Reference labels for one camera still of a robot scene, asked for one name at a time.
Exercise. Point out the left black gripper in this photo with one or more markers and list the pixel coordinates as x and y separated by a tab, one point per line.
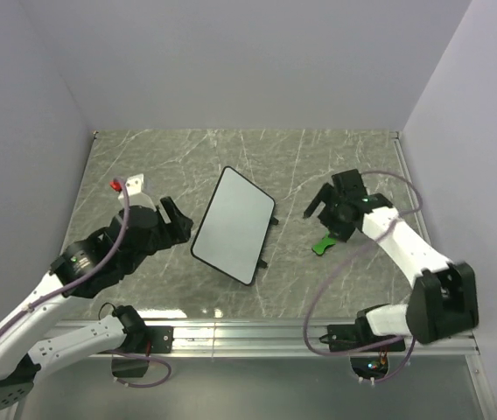
178	230

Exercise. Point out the green whiteboard eraser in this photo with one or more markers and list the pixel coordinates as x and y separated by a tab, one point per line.
323	245

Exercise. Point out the small black-framed whiteboard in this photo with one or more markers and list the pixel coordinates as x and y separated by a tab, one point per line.
233	231

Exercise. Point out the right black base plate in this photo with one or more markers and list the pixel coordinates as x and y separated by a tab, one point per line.
345	337

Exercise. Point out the aluminium front rail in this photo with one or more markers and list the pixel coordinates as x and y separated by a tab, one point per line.
266	337

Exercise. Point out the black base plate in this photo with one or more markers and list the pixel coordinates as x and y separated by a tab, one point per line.
158	339
345	337

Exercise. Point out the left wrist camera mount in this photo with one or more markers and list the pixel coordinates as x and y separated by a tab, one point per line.
137	189

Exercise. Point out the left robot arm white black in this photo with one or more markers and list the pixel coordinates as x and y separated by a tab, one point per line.
83	270

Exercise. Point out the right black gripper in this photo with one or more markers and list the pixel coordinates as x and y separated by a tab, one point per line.
341	232

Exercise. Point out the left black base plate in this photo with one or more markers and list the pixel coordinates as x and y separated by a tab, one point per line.
158	339

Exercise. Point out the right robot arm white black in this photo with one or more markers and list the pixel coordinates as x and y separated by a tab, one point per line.
443	300

